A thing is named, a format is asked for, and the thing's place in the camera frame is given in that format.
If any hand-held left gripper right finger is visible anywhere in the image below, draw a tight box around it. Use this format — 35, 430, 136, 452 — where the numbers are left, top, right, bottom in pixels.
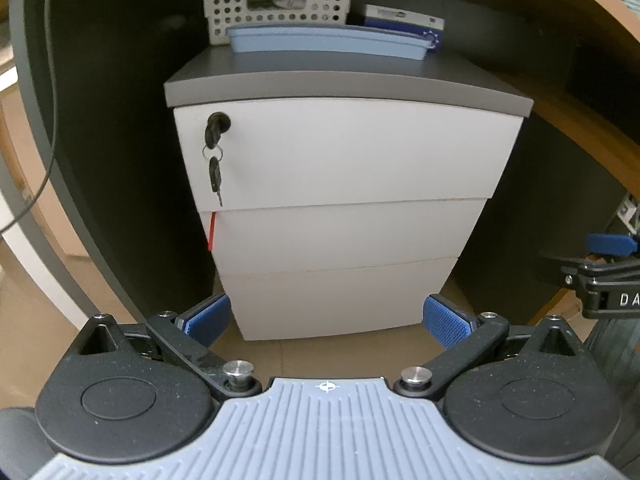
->
394, 294, 585, 403

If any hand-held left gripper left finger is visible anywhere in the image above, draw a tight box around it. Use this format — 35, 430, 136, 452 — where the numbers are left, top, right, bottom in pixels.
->
65, 294, 263, 403

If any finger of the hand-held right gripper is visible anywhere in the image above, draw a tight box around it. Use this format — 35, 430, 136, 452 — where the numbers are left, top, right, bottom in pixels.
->
532, 233, 640, 288

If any white low drawer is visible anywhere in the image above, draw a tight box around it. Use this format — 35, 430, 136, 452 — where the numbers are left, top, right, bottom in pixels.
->
220, 257, 458, 342

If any white middle drawer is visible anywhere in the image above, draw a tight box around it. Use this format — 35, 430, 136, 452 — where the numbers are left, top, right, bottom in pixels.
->
200, 199, 488, 276

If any white grey-topped drawer cabinet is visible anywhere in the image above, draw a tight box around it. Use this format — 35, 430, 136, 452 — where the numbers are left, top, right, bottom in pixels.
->
164, 45, 535, 342

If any black hanging key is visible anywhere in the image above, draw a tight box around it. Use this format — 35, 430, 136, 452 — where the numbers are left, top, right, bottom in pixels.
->
208, 156, 225, 207

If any black key in lock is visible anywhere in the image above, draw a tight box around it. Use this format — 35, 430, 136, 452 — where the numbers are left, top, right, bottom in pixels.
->
204, 112, 232, 148

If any wooden desk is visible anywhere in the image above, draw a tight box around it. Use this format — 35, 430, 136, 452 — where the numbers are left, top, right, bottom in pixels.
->
0, 0, 640, 331

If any light blue plastic tray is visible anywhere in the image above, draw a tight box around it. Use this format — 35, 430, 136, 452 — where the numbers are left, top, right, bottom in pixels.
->
226, 24, 432, 60

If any blue white glove box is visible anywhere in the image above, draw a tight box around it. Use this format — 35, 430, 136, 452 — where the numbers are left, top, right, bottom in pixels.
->
364, 4, 445, 53

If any white perforated plastic basket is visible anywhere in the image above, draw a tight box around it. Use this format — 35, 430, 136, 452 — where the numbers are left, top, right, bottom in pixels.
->
203, 0, 355, 45

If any black cable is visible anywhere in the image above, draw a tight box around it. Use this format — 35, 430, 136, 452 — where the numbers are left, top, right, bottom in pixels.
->
0, 0, 57, 233

